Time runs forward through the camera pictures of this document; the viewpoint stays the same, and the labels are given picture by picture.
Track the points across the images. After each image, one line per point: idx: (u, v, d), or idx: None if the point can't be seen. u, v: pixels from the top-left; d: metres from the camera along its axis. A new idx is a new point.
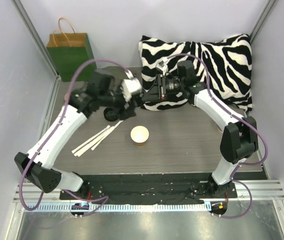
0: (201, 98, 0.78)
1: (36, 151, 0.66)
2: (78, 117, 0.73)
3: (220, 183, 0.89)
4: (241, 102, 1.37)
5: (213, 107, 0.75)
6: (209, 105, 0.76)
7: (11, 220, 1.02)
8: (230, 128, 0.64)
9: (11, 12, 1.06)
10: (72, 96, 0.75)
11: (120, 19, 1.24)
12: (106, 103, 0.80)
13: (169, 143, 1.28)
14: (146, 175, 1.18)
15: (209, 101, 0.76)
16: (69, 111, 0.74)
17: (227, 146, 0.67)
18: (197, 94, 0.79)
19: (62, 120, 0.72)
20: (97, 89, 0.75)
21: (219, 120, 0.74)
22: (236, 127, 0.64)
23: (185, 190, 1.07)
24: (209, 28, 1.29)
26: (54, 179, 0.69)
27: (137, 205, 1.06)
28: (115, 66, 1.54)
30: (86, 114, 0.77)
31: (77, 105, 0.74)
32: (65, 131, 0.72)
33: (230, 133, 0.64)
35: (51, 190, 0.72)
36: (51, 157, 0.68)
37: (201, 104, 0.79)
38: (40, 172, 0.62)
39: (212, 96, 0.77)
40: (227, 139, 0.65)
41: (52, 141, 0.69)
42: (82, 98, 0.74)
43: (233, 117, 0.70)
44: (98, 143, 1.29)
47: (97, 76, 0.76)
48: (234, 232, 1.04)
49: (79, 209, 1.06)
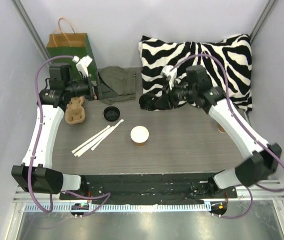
0: (221, 112, 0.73)
1: (32, 156, 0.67)
2: (56, 113, 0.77)
3: (222, 187, 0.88)
4: (241, 102, 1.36)
5: (235, 127, 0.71)
6: (229, 123, 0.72)
7: (11, 220, 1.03)
8: (255, 158, 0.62)
9: (11, 12, 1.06)
10: (43, 96, 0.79)
11: (120, 19, 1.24)
12: (75, 93, 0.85)
13: (169, 143, 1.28)
14: (146, 175, 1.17)
15: (230, 119, 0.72)
16: (45, 110, 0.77)
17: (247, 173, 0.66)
18: (214, 105, 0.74)
19: (43, 120, 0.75)
20: (61, 83, 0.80)
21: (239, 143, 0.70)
22: (260, 156, 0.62)
23: (185, 190, 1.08)
24: (209, 28, 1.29)
26: (57, 178, 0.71)
27: (137, 205, 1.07)
28: (115, 66, 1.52)
30: (62, 108, 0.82)
31: (51, 102, 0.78)
32: (50, 129, 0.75)
33: (254, 164, 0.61)
35: (58, 191, 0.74)
36: (48, 158, 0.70)
37: (221, 120, 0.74)
38: (46, 173, 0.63)
39: (233, 113, 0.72)
40: (249, 167, 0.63)
41: (43, 141, 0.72)
42: (52, 95, 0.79)
43: (257, 143, 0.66)
44: (98, 143, 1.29)
47: (56, 70, 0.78)
48: (233, 232, 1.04)
49: (79, 209, 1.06)
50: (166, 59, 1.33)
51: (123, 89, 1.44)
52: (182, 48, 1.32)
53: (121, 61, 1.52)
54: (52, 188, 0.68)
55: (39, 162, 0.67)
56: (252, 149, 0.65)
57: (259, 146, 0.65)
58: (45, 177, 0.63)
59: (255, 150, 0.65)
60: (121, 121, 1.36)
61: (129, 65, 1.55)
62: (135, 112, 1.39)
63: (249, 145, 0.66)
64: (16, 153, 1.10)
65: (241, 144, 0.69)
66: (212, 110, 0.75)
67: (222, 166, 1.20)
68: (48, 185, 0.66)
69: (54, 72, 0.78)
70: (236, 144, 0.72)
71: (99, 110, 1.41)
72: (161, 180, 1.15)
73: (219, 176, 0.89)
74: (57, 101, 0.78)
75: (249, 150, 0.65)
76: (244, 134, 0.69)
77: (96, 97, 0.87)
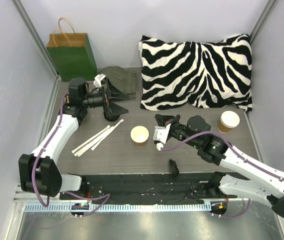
0: (234, 163, 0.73)
1: (42, 148, 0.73)
2: (72, 121, 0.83)
3: (226, 193, 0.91)
4: (241, 102, 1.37)
5: (253, 172, 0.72)
6: (245, 170, 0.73)
7: (11, 220, 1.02)
8: None
9: (11, 12, 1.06)
10: (65, 109, 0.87)
11: (120, 19, 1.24)
12: (92, 106, 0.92)
13: (169, 143, 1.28)
14: (145, 175, 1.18)
15: (245, 165, 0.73)
16: (65, 117, 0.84)
17: None
18: (225, 158, 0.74)
19: (60, 124, 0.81)
20: (78, 99, 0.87)
21: (266, 186, 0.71)
22: None
23: (185, 190, 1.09)
24: (209, 28, 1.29)
26: (57, 180, 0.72)
27: (137, 205, 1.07)
28: (115, 66, 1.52)
30: (79, 121, 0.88)
31: (71, 112, 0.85)
32: (64, 132, 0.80)
33: None
35: (55, 195, 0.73)
36: (55, 154, 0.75)
37: (236, 168, 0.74)
38: (51, 164, 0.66)
39: (245, 158, 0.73)
40: None
41: (55, 139, 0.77)
42: (73, 109, 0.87)
43: (283, 180, 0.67)
44: (98, 143, 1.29)
47: (74, 89, 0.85)
48: (233, 232, 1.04)
49: (79, 209, 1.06)
50: (166, 59, 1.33)
51: (123, 89, 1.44)
52: (182, 48, 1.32)
53: (121, 61, 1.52)
54: (50, 185, 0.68)
55: (47, 154, 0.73)
56: (283, 188, 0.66)
57: None
58: (49, 168, 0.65)
59: None
60: (121, 121, 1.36)
61: (129, 65, 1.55)
62: (135, 112, 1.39)
63: (277, 185, 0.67)
64: (17, 153, 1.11)
65: (268, 186, 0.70)
66: (223, 162, 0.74)
67: (221, 166, 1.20)
68: (48, 180, 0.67)
69: (72, 91, 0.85)
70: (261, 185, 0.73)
71: (99, 110, 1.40)
72: (161, 180, 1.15)
73: (229, 186, 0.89)
74: (75, 115, 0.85)
75: (281, 191, 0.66)
76: (266, 176, 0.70)
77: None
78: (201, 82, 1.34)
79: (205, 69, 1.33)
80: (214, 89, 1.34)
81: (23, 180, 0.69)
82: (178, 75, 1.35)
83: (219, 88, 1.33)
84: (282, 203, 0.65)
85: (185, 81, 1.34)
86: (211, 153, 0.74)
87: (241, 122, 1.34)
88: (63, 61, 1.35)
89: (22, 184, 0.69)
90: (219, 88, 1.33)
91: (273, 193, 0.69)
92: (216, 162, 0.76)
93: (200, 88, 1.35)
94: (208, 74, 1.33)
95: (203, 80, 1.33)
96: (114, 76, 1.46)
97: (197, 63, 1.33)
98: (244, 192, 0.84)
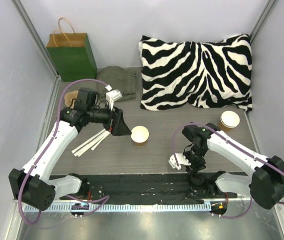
0: (216, 142, 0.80)
1: (32, 165, 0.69)
2: (70, 130, 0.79)
3: (223, 190, 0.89)
4: (241, 102, 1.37)
5: (232, 151, 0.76)
6: (227, 149, 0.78)
7: (11, 220, 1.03)
8: (259, 174, 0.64)
9: (11, 12, 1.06)
10: (64, 113, 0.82)
11: (120, 19, 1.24)
12: (94, 118, 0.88)
13: (169, 143, 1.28)
14: (146, 175, 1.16)
15: (226, 145, 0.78)
16: (61, 125, 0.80)
17: (261, 192, 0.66)
18: (209, 138, 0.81)
19: (56, 134, 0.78)
20: (85, 105, 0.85)
21: (242, 164, 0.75)
22: (264, 172, 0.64)
23: (185, 190, 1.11)
24: (209, 28, 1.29)
26: (48, 195, 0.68)
27: (137, 205, 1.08)
28: (115, 66, 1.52)
30: (77, 128, 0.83)
31: (69, 120, 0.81)
32: (59, 144, 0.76)
33: (260, 180, 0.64)
35: (46, 208, 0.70)
36: (46, 171, 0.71)
37: (219, 148, 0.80)
38: (39, 185, 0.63)
39: (226, 139, 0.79)
40: (259, 185, 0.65)
41: (48, 154, 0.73)
42: (72, 114, 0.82)
43: (257, 160, 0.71)
44: (98, 143, 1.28)
47: (84, 94, 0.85)
48: (234, 232, 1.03)
49: (79, 209, 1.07)
50: (166, 59, 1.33)
51: (123, 89, 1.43)
52: (182, 48, 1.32)
53: (120, 61, 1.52)
54: (38, 201, 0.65)
55: (37, 173, 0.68)
56: (254, 166, 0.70)
57: (260, 163, 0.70)
58: (36, 188, 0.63)
59: (257, 166, 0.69)
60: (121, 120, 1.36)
61: (128, 65, 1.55)
62: (135, 112, 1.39)
63: (250, 163, 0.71)
64: (17, 153, 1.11)
65: (243, 165, 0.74)
66: (209, 144, 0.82)
67: (221, 166, 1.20)
68: (36, 197, 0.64)
69: (82, 95, 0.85)
70: (239, 166, 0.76)
71: None
72: (161, 180, 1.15)
73: (223, 181, 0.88)
74: (74, 120, 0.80)
75: (252, 167, 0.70)
76: (242, 154, 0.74)
77: (111, 130, 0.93)
78: (201, 82, 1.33)
79: (205, 69, 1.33)
80: (214, 88, 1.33)
81: (14, 192, 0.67)
82: (178, 75, 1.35)
83: (219, 87, 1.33)
84: (254, 182, 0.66)
85: (185, 81, 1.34)
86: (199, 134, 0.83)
87: (241, 122, 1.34)
88: (62, 61, 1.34)
89: (14, 195, 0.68)
90: (219, 88, 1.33)
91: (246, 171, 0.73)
92: (205, 146, 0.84)
93: (200, 88, 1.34)
94: (208, 74, 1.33)
95: (203, 80, 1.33)
96: (114, 77, 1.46)
97: (197, 63, 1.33)
98: (236, 184, 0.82)
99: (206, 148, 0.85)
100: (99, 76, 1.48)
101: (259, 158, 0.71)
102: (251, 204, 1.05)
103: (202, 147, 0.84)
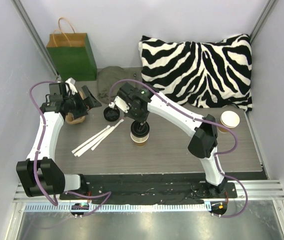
0: (157, 105, 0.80)
1: (37, 150, 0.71)
2: (58, 116, 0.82)
3: (217, 182, 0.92)
4: (241, 102, 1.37)
5: (172, 113, 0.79)
6: (167, 112, 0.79)
7: (11, 220, 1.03)
8: (199, 133, 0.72)
9: (10, 13, 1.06)
10: (45, 106, 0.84)
11: (121, 19, 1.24)
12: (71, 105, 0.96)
13: (169, 143, 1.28)
14: (146, 175, 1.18)
15: (166, 107, 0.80)
16: (47, 115, 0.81)
17: (198, 148, 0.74)
18: (149, 102, 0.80)
19: (46, 123, 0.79)
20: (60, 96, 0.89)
21: (182, 125, 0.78)
22: (202, 131, 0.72)
23: (185, 190, 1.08)
24: (209, 28, 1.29)
26: (59, 176, 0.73)
27: (137, 205, 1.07)
28: (115, 66, 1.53)
30: (62, 116, 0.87)
31: (53, 109, 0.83)
32: (53, 129, 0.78)
33: (199, 138, 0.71)
35: (61, 190, 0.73)
36: (51, 153, 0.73)
37: (159, 111, 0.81)
38: (51, 162, 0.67)
39: (167, 102, 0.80)
40: (197, 142, 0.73)
41: (47, 139, 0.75)
42: (53, 104, 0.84)
43: (195, 120, 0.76)
44: (98, 143, 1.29)
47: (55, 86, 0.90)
48: (233, 232, 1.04)
49: (79, 209, 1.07)
50: (166, 59, 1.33)
51: None
52: (182, 48, 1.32)
53: (121, 61, 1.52)
54: (55, 182, 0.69)
55: (44, 155, 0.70)
56: (194, 126, 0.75)
57: (198, 122, 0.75)
58: (50, 167, 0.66)
59: (196, 127, 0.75)
60: (121, 121, 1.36)
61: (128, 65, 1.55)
62: None
63: (190, 124, 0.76)
64: (17, 153, 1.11)
65: (182, 125, 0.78)
66: (149, 106, 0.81)
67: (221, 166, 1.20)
68: (52, 178, 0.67)
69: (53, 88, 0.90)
70: (178, 126, 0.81)
71: (99, 110, 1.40)
72: (161, 179, 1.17)
73: (213, 179, 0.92)
74: (58, 109, 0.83)
75: (192, 129, 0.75)
76: (182, 116, 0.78)
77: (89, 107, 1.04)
78: (201, 82, 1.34)
79: (205, 69, 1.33)
80: (214, 88, 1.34)
81: (26, 186, 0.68)
82: (178, 75, 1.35)
83: (219, 88, 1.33)
84: (193, 140, 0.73)
85: (185, 81, 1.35)
86: (140, 98, 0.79)
87: (241, 122, 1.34)
88: (63, 61, 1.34)
89: (26, 190, 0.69)
90: (219, 88, 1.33)
91: (187, 132, 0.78)
92: (146, 107, 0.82)
93: (200, 88, 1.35)
94: (208, 74, 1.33)
95: (202, 80, 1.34)
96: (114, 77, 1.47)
97: (197, 63, 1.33)
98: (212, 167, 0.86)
99: (146, 111, 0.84)
100: (99, 76, 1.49)
101: (197, 118, 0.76)
102: (246, 201, 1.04)
103: (143, 110, 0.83)
